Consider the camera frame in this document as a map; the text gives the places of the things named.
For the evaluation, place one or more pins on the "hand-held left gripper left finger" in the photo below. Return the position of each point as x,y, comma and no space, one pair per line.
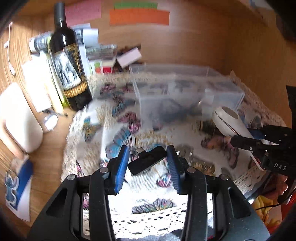
121,170

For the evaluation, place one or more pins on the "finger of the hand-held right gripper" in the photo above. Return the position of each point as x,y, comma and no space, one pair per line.
272,131
246,142

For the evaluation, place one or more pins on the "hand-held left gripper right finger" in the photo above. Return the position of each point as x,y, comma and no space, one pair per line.
173,171

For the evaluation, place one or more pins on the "small black adapter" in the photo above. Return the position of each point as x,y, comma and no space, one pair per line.
145,161

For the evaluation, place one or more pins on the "white handheld device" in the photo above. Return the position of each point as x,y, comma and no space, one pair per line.
227,122

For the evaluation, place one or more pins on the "clear plastic box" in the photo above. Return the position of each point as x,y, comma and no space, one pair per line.
175,92

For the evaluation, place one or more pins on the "person's right hand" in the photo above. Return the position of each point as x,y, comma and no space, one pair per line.
281,185

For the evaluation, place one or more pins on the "butterfly printed lace tablecloth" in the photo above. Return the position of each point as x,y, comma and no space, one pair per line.
148,206

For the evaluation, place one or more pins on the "yellow cartoon cloth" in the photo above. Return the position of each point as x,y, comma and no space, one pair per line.
267,210

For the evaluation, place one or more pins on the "blue cartoon card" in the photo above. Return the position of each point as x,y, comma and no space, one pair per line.
19,185

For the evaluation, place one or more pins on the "red green small box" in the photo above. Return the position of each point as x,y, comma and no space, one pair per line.
100,67

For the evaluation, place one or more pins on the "dark wine bottle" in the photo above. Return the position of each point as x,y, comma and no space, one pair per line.
69,69

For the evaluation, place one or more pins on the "pink white small box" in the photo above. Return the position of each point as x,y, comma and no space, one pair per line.
129,56

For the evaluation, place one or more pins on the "white rounded box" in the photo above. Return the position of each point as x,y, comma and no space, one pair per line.
18,120

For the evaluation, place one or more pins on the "clear plastic package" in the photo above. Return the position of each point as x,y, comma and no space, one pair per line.
101,49

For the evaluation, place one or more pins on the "white flat box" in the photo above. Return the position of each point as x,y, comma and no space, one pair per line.
38,81

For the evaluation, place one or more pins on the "white folded papers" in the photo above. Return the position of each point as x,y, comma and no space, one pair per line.
86,34

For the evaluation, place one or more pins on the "grey white tube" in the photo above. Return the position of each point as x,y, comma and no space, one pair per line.
38,44

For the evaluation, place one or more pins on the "orange paper sheet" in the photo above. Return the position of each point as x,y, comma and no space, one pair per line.
138,16

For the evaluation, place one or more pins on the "pink paper sheet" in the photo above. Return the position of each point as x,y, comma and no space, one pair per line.
83,10

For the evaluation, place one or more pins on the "green paper strip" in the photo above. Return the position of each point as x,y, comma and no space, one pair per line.
135,5

